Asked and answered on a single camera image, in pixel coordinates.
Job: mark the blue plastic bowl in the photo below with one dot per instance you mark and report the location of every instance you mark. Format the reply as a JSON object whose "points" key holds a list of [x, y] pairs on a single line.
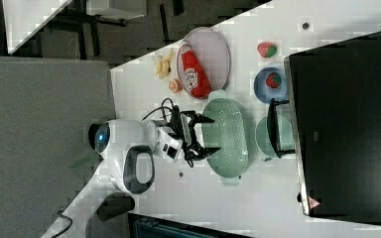
{"points": [[264, 93]]}

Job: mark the mint green plastic strainer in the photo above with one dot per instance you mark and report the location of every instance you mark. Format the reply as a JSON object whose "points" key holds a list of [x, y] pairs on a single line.
{"points": [[228, 134]]}

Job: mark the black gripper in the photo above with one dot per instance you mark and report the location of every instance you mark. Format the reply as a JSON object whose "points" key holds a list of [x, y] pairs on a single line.
{"points": [[182, 123]]}

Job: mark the red strawberry toy on table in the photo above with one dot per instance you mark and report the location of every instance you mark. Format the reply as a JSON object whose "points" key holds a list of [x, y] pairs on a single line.
{"points": [[267, 50]]}

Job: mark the grey round plate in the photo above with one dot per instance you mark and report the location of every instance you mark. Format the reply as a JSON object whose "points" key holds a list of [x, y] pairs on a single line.
{"points": [[212, 53]]}

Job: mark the orange slice toy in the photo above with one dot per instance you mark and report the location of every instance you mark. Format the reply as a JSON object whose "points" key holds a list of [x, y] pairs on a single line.
{"points": [[175, 86]]}

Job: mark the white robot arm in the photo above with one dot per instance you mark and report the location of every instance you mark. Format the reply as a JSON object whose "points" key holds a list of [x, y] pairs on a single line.
{"points": [[128, 149]]}

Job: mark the yellow banana toy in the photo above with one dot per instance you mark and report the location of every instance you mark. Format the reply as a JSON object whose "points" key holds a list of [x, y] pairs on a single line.
{"points": [[162, 64]]}

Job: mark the blue metal frame rail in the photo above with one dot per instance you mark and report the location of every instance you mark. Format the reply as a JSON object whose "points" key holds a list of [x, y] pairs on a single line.
{"points": [[142, 226]]}

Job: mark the silver black toaster oven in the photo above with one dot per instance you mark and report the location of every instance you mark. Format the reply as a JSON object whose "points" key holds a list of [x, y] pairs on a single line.
{"points": [[335, 111]]}

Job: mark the red ketchup bottle toy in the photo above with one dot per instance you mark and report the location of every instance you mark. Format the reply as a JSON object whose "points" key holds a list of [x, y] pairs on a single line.
{"points": [[196, 80]]}

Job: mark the small mint green bowl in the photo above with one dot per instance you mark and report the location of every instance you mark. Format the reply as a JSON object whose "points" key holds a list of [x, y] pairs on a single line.
{"points": [[263, 140]]}

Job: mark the red strawberry toy in bowl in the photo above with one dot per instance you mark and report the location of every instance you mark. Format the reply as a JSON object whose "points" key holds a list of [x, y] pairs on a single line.
{"points": [[273, 80]]}

